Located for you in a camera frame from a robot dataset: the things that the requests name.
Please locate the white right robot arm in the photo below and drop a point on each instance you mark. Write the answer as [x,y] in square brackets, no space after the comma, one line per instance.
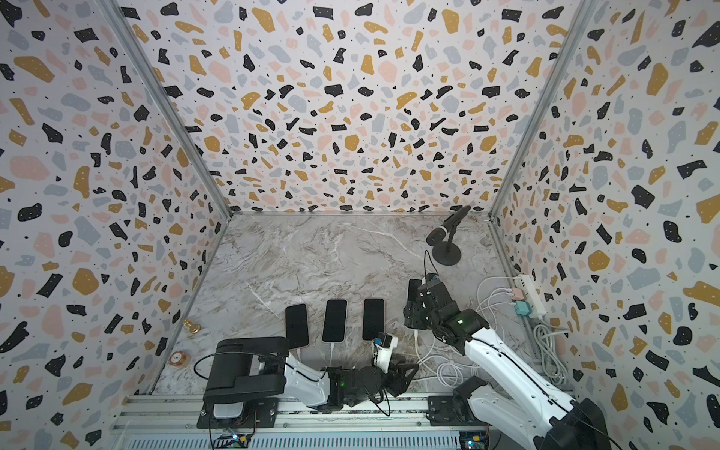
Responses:
[532,411]

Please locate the aluminium mounting rail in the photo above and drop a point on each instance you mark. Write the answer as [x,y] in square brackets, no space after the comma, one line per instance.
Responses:
[171,422]

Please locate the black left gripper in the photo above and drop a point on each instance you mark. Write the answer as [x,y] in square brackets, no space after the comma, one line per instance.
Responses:
[399,388]

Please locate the phone with pink case middle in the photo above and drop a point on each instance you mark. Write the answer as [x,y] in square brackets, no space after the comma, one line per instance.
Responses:
[374,318]

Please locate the teal charger plug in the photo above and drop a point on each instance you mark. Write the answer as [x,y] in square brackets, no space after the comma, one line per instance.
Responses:
[523,308]

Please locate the phone with light green case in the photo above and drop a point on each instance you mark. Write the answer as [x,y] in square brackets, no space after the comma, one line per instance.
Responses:
[413,286]

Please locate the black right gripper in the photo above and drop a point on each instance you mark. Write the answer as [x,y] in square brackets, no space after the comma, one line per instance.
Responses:
[412,314]

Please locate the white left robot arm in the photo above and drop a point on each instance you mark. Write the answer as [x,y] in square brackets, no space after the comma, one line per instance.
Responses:
[244,371]

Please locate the round copper tape roll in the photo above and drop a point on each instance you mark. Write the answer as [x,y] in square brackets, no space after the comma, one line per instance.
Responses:
[178,359]

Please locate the small gold figurine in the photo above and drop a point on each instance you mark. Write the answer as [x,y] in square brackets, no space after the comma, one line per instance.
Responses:
[192,327]

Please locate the white power strip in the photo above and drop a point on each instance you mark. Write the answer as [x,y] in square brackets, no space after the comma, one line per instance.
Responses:
[532,296]

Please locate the phone with pink case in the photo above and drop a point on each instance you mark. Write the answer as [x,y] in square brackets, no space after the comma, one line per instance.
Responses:
[297,326]
[374,318]

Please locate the pink charger plug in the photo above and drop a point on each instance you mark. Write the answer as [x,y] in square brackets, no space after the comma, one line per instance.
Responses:
[517,294]

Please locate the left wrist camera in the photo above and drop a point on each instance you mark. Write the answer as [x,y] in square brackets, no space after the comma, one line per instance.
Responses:
[383,346]

